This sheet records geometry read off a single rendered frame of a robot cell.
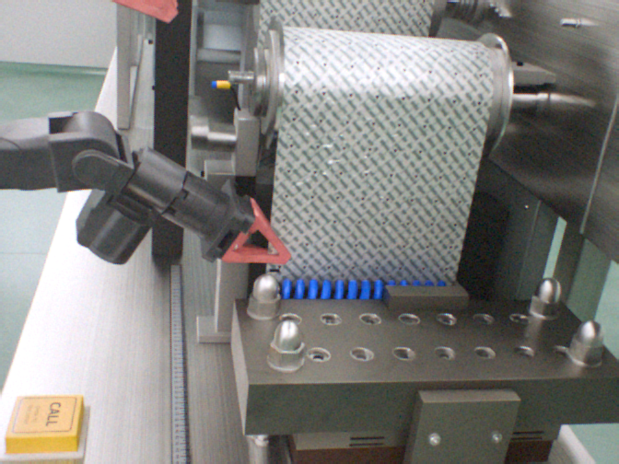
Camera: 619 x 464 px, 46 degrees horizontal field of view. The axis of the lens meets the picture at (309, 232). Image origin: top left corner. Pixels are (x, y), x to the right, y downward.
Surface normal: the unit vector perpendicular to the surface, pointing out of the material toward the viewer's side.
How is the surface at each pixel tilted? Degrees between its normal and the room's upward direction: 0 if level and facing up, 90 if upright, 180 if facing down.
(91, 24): 90
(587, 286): 90
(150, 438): 0
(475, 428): 90
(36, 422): 0
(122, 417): 0
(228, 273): 90
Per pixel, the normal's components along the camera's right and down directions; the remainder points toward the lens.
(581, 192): -0.98, -0.02
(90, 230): 0.29, 0.53
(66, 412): 0.11, -0.91
